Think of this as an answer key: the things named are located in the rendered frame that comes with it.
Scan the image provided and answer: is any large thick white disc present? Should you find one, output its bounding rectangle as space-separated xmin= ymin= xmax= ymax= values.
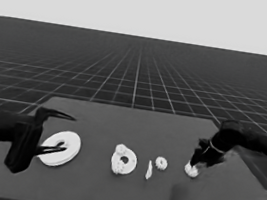
xmin=36 ymin=127 xmax=84 ymax=171

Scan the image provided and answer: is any small white T-shaped piece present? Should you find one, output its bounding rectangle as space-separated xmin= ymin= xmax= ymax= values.
xmin=144 ymin=159 xmax=155 ymax=180

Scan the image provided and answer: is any white round carrier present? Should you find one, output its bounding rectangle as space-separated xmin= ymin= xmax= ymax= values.
xmin=108 ymin=142 xmax=141 ymax=178

